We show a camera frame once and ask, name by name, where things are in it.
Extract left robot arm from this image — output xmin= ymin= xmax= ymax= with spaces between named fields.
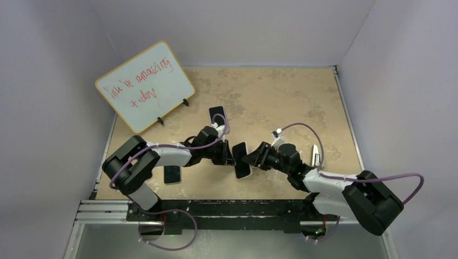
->
xmin=102 ymin=126 xmax=236 ymax=221

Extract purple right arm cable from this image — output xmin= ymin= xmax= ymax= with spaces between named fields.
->
xmin=272 ymin=122 xmax=425 ymax=244

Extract black phone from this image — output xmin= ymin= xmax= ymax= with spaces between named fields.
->
xmin=232 ymin=142 xmax=252 ymax=180

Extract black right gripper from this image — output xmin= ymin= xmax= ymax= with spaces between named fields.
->
xmin=241 ymin=142 xmax=291 ymax=175

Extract silver-edged phone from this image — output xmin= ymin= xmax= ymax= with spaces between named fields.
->
xmin=164 ymin=166 xmax=181 ymax=185

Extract yellow-framed whiteboard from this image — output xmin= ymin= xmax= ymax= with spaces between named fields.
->
xmin=95 ymin=41 xmax=196 ymax=133

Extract lilac phone case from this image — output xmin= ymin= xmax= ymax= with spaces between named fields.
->
xmin=208 ymin=106 xmax=230 ymax=133

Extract silver stapler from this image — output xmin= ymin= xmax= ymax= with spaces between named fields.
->
xmin=311 ymin=145 xmax=321 ymax=168

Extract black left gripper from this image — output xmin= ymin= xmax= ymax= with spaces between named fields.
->
xmin=202 ymin=140 xmax=236 ymax=166

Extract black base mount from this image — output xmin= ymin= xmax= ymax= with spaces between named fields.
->
xmin=126 ymin=199 xmax=337 ymax=235

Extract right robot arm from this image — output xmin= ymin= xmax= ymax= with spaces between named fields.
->
xmin=241 ymin=142 xmax=404 ymax=236

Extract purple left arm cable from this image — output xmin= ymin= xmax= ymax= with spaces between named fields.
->
xmin=109 ymin=113 xmax=230 ymax=251

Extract aluminium rail frame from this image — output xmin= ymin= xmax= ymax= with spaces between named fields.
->
xmin=65 ymin=200 xmax=398 ymax=258

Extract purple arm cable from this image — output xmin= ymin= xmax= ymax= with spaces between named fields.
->
xmin=272 ymin=122 xmax=425 ymax=244
xmin=109 ymin=113 xmax=230 ymax=251

